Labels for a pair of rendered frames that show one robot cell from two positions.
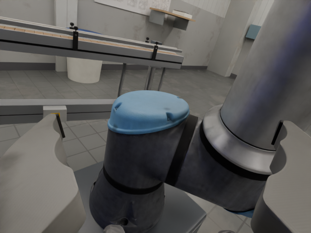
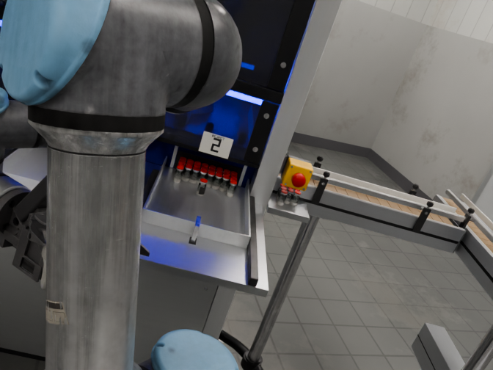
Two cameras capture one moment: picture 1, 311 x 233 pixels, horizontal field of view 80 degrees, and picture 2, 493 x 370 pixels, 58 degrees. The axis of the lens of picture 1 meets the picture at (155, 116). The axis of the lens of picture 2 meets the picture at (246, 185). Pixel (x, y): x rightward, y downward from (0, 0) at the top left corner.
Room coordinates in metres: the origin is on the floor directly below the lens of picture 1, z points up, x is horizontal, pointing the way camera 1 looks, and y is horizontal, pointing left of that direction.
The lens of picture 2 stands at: (0.45, -0.37, 1.44)
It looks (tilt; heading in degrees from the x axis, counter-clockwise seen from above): 23 degrees down; 118
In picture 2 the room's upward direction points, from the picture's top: 19 degrees clockwise
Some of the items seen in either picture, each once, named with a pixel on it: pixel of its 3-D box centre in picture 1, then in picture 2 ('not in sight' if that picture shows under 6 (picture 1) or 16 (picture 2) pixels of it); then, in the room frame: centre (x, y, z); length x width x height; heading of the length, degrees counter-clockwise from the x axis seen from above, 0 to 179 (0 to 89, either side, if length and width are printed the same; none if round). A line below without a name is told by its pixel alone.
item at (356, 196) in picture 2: not in sight; (364, 199); (0.14, 1.06, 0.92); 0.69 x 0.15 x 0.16; 36
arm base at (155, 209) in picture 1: (131, 181); not in sight; (0.26, 0.01, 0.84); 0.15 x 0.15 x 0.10
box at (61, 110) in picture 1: (54, 114); not in sight; (0.92, 0.58, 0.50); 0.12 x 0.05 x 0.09; 126
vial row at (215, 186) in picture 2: not in sight; (205, 178); (-0.21, 0.63, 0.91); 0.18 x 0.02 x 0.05; 36
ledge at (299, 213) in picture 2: not in sight; (286, 204); (-0.02, 0.82, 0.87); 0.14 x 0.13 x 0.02; 126
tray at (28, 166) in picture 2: not in sight; (75, 163); (-0.42, 0.34, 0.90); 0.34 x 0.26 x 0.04; 126
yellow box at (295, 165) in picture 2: not in sight; (296, 173); (-0.01, 0.78, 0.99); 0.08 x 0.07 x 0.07; 126
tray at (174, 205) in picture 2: not in sight; (202, 197); (-0.15, 0.54, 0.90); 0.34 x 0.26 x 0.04; 126
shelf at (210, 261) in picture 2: not in sight; (131, 201); (-0.24, 0.38, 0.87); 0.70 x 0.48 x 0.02; 36
